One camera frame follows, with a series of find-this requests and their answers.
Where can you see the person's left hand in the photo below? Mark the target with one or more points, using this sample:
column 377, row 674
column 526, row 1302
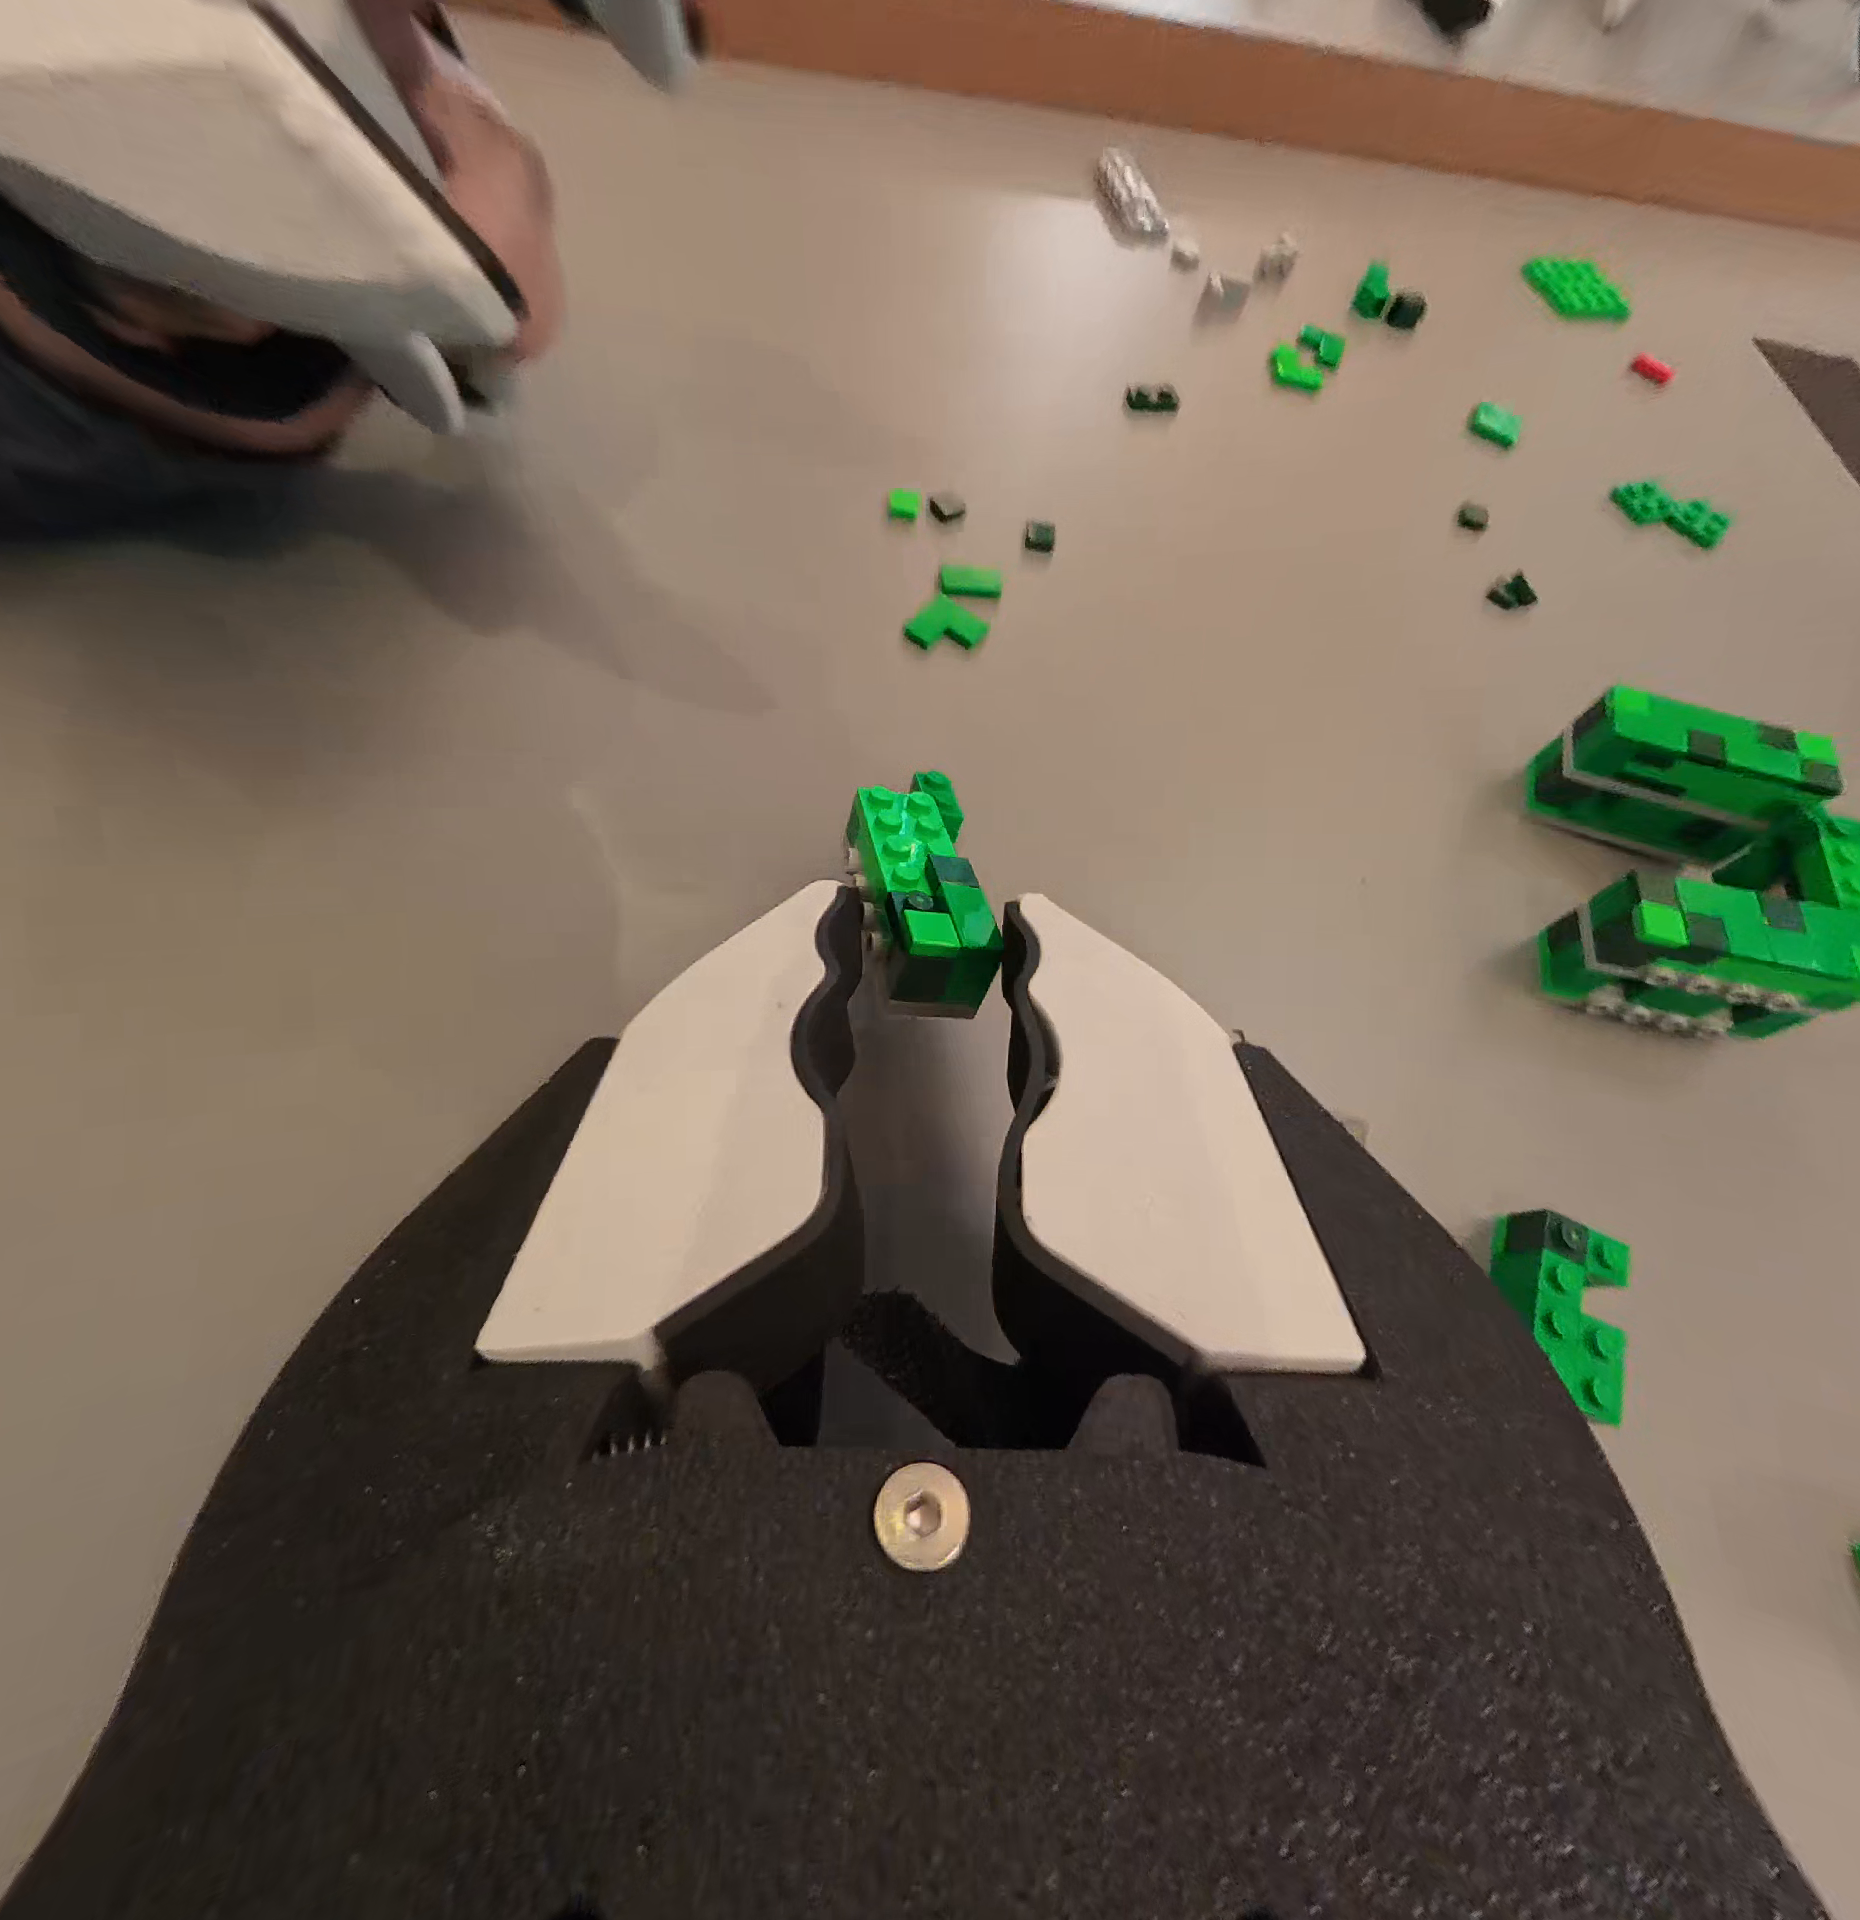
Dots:
column 487, row 195

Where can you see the scattered small green bricks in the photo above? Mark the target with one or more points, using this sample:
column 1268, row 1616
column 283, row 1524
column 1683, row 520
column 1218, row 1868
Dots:
column 944, row 622

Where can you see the green stepped brick assembly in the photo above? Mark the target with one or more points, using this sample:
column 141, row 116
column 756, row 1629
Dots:
column 1559, row 1306

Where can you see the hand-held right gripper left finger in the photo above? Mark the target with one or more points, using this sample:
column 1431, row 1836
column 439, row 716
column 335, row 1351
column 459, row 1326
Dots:
column 675, row 1140

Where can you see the wooden-edged grey table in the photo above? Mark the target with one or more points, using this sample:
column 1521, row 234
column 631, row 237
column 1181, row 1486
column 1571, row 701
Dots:
column 1321, row 105

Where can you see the large green brick build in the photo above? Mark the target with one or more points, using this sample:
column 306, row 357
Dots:
column 1679, row 751

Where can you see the small green brick assembly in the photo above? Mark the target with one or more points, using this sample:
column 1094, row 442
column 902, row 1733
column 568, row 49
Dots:
column 915, row 886

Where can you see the grey tread piece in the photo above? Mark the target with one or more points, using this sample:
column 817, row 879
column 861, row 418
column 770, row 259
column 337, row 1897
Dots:
column 1130, row 195

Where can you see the grey desk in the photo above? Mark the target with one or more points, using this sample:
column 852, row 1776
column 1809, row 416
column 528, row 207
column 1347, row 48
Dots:
column 420, row 902

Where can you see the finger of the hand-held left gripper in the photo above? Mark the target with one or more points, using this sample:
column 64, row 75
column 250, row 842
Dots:
column 652, row 38
column 195, row 136

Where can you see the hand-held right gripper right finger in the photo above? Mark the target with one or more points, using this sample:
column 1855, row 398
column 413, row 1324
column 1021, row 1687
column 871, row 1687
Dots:
column 1170, row 1155

